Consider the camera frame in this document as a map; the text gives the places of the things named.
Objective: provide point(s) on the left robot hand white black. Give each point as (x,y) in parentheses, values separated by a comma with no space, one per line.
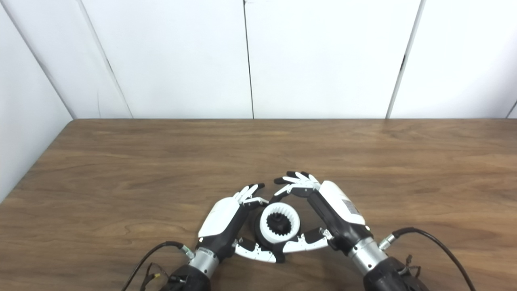
(222,222)

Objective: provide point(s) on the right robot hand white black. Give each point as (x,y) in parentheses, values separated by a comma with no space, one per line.
(339,214)

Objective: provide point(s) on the round black part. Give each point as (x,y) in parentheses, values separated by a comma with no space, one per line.
(278,226)

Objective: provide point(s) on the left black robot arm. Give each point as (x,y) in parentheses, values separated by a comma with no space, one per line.
(194,275)

